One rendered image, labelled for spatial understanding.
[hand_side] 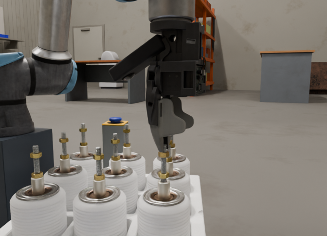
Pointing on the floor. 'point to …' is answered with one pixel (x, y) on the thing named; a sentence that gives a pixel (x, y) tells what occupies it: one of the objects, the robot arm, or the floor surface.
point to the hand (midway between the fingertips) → (160, 142)
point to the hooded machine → (107, 55)
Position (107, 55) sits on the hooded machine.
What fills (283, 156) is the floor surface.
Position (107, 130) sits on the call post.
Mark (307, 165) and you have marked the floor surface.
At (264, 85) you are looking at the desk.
